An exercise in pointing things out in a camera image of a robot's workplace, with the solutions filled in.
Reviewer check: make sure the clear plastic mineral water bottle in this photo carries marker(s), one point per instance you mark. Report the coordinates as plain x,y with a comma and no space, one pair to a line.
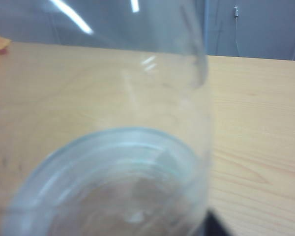
108,103

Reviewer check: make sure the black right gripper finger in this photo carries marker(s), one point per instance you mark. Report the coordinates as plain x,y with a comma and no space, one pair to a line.
215,226

